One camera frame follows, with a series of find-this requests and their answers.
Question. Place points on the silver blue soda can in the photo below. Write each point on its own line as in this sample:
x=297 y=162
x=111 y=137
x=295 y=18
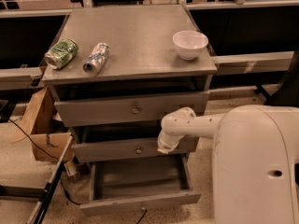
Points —
x=97 y=59

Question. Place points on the small bottle on floor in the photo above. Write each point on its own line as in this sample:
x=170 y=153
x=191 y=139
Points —
x=72 y=170

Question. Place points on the grey metal floor rail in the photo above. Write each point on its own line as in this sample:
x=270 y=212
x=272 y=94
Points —
x=42 y=196

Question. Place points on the grey wooden drawer cabinet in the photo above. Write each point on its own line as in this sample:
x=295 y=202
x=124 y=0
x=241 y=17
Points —
x=142 y=59

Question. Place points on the white ceramic bowl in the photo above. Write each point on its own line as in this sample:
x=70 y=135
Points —
x=189 y=44

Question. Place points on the grey drawer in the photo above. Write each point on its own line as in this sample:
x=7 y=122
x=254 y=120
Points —
x=135 y=108
x=118 y=141
x=139 y=184

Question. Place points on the grey top drawer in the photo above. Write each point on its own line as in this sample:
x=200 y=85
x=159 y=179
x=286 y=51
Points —
x=135 y=108

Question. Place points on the black office chair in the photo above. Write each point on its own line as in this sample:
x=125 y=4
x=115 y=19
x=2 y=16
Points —
x=288 y=92

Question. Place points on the grey bottom drawer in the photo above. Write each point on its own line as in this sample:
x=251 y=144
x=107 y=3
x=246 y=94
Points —
x=139 y=184

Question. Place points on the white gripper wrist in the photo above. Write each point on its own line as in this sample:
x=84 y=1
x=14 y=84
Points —
x=165 y=143

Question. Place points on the green crushed soda can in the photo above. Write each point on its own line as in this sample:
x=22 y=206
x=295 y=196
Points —
x=61 y=54

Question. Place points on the brown cardboard box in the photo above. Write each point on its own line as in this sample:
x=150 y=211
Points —
x=47 y=138

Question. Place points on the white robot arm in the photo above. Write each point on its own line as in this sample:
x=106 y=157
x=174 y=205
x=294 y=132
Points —
x=254 y=158

